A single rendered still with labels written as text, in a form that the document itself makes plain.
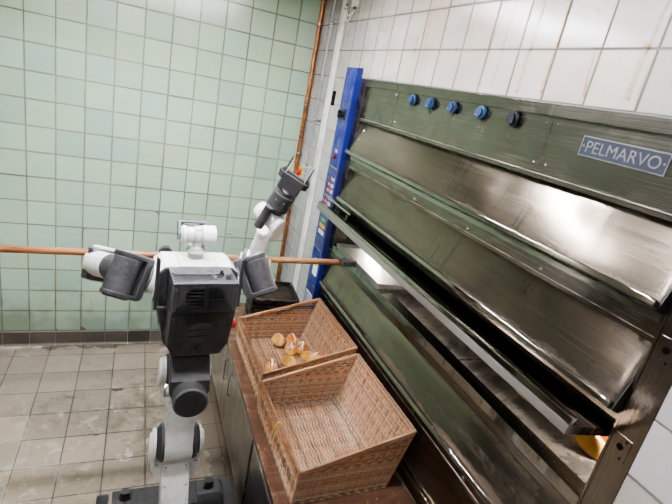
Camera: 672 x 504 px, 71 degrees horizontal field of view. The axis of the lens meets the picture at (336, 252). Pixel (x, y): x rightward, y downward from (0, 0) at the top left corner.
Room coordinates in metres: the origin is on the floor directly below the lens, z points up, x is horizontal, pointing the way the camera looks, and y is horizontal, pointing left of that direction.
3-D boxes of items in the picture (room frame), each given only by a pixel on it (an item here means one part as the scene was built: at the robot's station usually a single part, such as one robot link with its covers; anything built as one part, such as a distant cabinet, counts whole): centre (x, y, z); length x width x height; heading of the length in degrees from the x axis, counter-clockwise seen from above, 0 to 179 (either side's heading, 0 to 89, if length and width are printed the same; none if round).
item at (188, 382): (1.40, 0.43, 1.00); 0.28 x 0.13 x 0.18; 25
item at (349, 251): (2.39, -0.27, 1.20); 0.55 x 0.36 x 0.03; 24
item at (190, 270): (1.43, 0.44, 1.26); 0.34 x 0.30 x 0.36; 119
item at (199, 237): (1.49, 0.46, 1.47); 0.10 x 0.07 x 0.09; 119
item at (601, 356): (1.79, -0.36, 1.54); 1.79 x 0.11 x 0.19; 25
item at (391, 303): (1.80, -0.38, 1.16); 1.80 x 0.06 x 0.04; 25
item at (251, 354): (2.21, 0.13, 0.72); 0.56 x 0.49 x 0.28; 26
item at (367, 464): (1.67, -0.12, 0.72); 0.56 x 0.49 x 0.28; 26
